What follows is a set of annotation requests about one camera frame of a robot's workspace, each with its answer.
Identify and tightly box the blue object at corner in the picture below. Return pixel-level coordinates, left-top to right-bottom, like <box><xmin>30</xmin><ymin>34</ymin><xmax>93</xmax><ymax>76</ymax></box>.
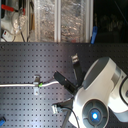
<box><xmin>0</xmin><ymin>116</ymin><xmax>6</xmax><ymax>126</ymax></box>

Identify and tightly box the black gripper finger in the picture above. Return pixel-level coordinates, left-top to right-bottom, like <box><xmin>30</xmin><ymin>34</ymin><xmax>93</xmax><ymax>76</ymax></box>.
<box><xmin>54</xmin><ymin>71</ymin><xmax>77</xmax><ymax>93</ymax></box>

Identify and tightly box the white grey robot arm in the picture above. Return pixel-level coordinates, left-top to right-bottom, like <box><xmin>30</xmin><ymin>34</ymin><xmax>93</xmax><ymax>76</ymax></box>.
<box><xmin>54</xmin><ymin>56</ymin><xmax>128</xmax><ymax>128</ymax></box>

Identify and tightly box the black pegboard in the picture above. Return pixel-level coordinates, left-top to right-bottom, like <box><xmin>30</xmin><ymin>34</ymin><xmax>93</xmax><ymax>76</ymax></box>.
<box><xmin>0</xmin><ymin>43</ymin><xmax>128</xmax><ymax>128</ymax></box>

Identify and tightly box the red tool handle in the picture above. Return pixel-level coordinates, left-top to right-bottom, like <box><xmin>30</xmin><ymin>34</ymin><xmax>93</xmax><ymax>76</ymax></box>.
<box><xmin>1</xmin><ymin>4</ymin><xmax>19</xmax><ymax>12</ymax></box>

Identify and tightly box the black robot cable with connector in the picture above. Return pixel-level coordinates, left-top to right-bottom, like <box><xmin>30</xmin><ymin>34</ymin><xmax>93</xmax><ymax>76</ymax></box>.
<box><xmin>51</xmin><ymin>103</ymin><xmax>80</xmax><ymax>128</ymax></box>

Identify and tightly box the blue clamp handle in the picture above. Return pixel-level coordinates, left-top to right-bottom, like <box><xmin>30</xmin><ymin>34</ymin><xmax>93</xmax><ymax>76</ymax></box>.
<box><xmin>91</xmin><ymin>26</ymin><xmax>98</xmax><ymax>44</ymax></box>

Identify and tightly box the clear plastic storage bin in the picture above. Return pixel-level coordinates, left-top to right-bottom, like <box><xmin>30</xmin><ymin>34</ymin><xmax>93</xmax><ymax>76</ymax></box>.
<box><xmin>61</xmin><ymin>0</ymin><xmax>87</xmax><ymax>42</ymax></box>
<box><xmin>34</xmin><ymin>0</ymin><xmax>55</xmax><ymax>42</ymax></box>

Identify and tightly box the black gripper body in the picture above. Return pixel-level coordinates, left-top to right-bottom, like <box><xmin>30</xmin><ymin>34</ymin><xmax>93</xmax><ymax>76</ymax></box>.
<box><xmin>69</xmin><ymin>78</ymin><xmax>87</xmax><ymax>98</ymax></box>

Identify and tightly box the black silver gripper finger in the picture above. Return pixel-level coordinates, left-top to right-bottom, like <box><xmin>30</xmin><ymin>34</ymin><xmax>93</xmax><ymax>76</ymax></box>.
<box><xmin>71</xmin><ymin>54</ymin><xmax>83</xmax><ymax>84</ymax></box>

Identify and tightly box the metal cable clip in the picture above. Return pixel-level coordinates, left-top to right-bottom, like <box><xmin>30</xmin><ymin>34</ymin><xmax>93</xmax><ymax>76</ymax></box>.
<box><xmin>33</xmin><ymin>75</ymin><xmax>40</xmax><ymax>96</ymax></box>

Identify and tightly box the white cable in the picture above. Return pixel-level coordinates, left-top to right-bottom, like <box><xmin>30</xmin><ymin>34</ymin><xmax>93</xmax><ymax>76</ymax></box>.
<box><xmin>0</xmin><ymin>80</ymin><xmax>60</xmax><ymax>88</ymax></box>

